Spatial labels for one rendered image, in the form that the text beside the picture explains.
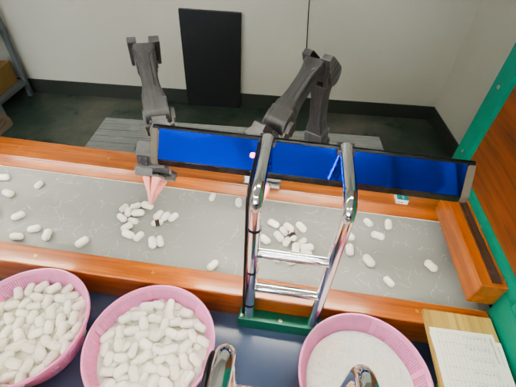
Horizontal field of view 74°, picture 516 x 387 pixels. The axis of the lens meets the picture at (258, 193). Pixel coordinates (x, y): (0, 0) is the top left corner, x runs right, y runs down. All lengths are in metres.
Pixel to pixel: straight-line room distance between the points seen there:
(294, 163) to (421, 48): 2.44
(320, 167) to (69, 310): 0.64
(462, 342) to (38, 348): 0.89
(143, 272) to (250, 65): 2.25
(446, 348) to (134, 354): 0.65
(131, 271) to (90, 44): 2.49
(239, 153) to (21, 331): 0.61
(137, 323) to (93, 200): 0.44
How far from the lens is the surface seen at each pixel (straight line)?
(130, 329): 0.85
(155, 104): 1.00
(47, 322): 0.92
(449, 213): 1.04
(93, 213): 1.10
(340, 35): 2.84
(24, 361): 0.92
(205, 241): 0.95
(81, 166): 1.25
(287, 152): 0.66
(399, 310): 0.89
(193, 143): 0.68
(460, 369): 0.87
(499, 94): 1.07
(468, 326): 0.93
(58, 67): 3.41
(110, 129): 1.58
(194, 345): 0.82
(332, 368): 0.82
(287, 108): 0.94
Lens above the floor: 1.48
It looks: 43 degrees down
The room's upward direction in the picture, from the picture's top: 4 degrees clockwise
